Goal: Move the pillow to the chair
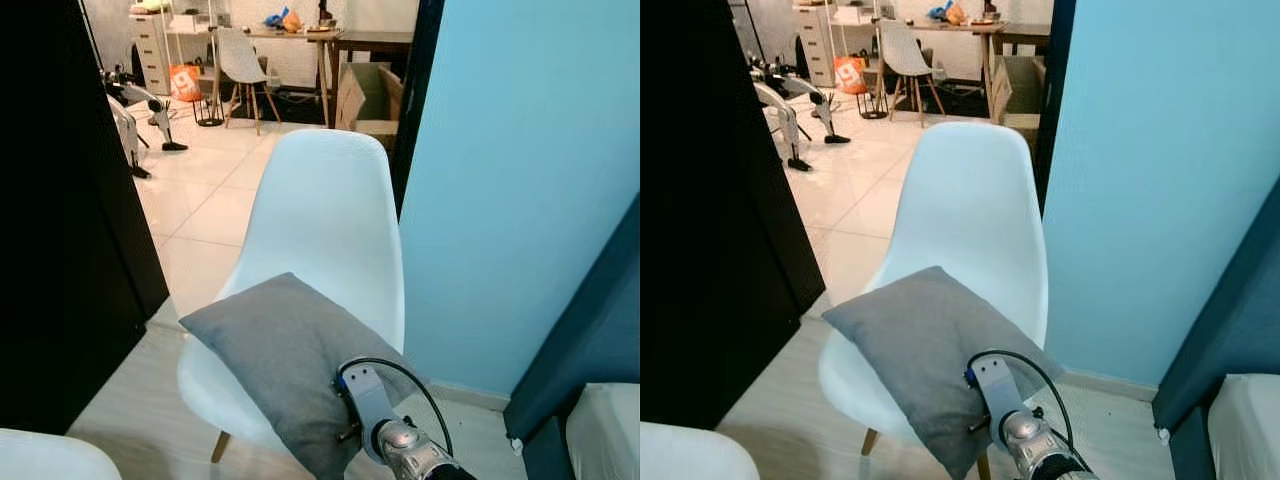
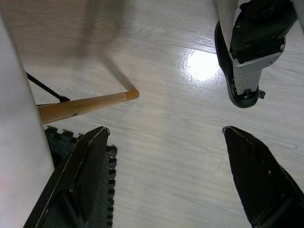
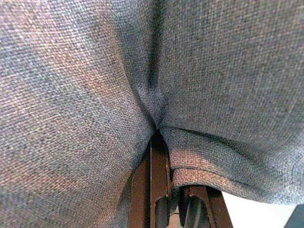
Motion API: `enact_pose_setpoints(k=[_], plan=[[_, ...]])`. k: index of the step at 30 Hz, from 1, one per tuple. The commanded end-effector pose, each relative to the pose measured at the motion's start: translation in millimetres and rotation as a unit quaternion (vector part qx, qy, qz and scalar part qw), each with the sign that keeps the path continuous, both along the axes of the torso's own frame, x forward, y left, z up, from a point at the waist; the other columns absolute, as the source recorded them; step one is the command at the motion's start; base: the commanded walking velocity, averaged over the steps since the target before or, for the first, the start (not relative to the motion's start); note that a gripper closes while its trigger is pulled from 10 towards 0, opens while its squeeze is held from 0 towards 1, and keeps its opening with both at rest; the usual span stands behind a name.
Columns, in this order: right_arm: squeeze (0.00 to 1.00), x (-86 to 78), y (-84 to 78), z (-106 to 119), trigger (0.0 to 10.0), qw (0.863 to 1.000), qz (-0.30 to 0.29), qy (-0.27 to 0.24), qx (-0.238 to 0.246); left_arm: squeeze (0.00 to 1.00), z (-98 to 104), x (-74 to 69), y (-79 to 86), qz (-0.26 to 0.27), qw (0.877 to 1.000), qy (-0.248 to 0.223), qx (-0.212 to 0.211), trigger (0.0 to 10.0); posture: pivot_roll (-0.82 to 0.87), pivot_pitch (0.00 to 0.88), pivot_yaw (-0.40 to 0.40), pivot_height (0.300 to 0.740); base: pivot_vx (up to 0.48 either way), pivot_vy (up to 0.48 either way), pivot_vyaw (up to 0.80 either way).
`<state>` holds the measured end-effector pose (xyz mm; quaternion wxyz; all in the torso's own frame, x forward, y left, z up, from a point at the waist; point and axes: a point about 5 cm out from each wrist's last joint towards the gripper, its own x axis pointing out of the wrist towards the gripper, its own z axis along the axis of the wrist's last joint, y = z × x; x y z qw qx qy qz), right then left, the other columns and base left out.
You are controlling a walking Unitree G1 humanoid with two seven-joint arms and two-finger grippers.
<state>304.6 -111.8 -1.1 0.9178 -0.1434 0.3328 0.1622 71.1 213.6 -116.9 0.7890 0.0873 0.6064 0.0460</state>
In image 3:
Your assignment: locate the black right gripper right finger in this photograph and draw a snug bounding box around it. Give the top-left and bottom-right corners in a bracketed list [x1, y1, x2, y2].
[179, 185, 234, 228]

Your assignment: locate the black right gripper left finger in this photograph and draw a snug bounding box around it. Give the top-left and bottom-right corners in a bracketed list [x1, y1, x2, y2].
[129, 132, 172, 228]

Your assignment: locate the orange patterned fabric pillow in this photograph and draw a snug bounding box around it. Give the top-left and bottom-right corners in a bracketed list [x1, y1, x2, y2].
[0, 0, 304, 228]

